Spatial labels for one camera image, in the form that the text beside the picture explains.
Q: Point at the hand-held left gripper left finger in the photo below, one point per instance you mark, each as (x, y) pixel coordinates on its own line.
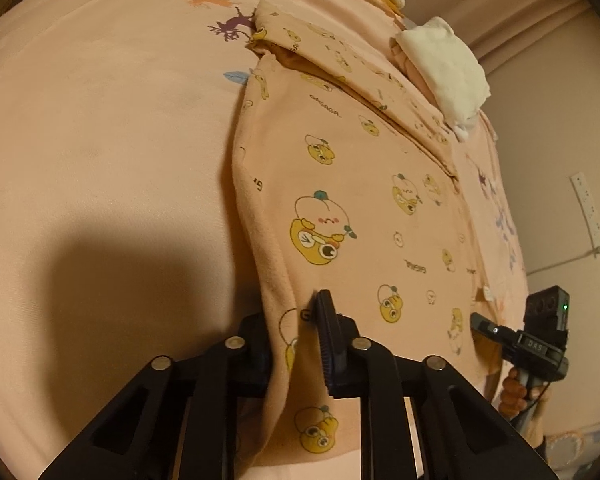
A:
(254, 355)

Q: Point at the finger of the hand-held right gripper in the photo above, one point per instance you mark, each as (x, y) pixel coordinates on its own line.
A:
(487, 330)

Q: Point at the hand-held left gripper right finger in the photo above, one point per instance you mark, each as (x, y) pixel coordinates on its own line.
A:
(330, 347)

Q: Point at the peach cartoon print pajama garment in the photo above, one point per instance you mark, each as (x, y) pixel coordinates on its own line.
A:
(350, 195)

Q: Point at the person's right hand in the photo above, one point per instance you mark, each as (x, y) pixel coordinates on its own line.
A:
(514, 392)

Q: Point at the white power strip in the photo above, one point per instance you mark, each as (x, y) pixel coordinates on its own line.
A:
(587, 212)

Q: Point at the white folded cloth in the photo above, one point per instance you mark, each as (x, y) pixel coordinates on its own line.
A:
(445, 65)

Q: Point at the pink animal print bed sheet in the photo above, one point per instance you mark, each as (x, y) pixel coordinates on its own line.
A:
(104, 110)

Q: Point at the beige curtain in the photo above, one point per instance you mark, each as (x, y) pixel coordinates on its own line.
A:
(505, 5)

